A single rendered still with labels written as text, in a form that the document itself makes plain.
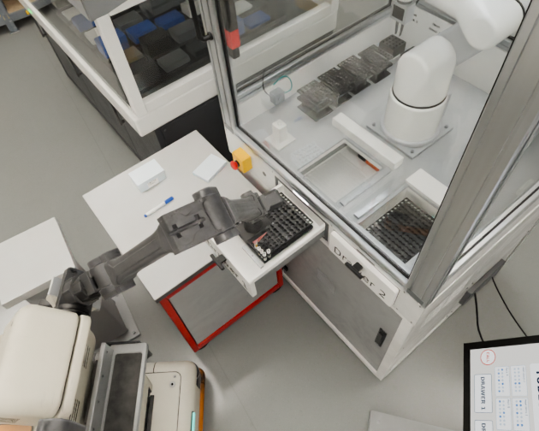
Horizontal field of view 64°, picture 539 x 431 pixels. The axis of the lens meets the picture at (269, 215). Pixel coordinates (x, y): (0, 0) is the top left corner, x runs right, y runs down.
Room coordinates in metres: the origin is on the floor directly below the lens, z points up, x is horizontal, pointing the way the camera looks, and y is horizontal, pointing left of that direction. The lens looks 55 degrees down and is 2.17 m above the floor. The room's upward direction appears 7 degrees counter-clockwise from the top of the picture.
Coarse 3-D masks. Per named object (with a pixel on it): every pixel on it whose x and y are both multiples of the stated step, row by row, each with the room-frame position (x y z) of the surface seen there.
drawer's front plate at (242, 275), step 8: (208, 240) 0.82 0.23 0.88; (216, 248) 0.77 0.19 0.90; (224, 248) 0.75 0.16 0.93; (224, 256) 0.72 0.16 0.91; (232, 256) 0.71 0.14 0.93; (232, 264) 0.69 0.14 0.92; (232, 272) 0.70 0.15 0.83; (240, 272) 0.65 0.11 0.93; (240, 280) 0.66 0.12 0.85; (248, 280) 0.62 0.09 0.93; (248, 288) 0.62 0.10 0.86
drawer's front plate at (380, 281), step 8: (336, 240) 0.73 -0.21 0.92; (344, 240) 0.72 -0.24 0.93; (344, 248) 0.70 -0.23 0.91; (352, 248) 0.69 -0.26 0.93; (336, 256) 0.72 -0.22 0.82; (344, 256) 0.70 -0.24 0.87; (352, 256) 0.67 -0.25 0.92; (360, 256) 0.66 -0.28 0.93; (352, 264) 0.66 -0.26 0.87; (368, 264) 0.62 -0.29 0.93; (360, 272) 0.63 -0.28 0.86; (368, 272) 0.61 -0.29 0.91; (376, 272) 0.59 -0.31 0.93; (376, 280) 0.58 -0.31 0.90; (384, 280) 0.56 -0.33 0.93; (376, 288) 0.57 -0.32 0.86; (384, 288) 0.55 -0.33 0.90; (392, 288) 0.53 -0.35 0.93; (384, 296) 0.54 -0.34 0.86; (392, 296) 0.52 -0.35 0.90; (392, 304) 0.52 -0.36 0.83
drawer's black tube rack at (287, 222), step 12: (288, 204) 0.91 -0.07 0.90; (276, 216) 0.87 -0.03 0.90; (288, 216) 0.86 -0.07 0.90; (300, 216) 0.85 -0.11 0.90; (276, 228) 0.82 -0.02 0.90; (288, 228) 0.83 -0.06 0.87; (300, 228) 0.80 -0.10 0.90; (264, 240) 0.79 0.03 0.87; (276, 240) 0.77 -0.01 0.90; (288, 240) 0.77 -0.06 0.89; (276, 252) 0.74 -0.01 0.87
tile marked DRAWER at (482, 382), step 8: (480, 376) 0.24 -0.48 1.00; (488, 376) 0.23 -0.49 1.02; (480, 384) 0.22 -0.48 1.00; (488, 384) 0.21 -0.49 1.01; (480, 392) 0.20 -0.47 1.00; (488, 392) 0.20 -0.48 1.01; (480, 400) 0.18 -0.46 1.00; (488, 400) 0.18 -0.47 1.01; (480, 408) 0.17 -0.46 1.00; (488, 408) 0.16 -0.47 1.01
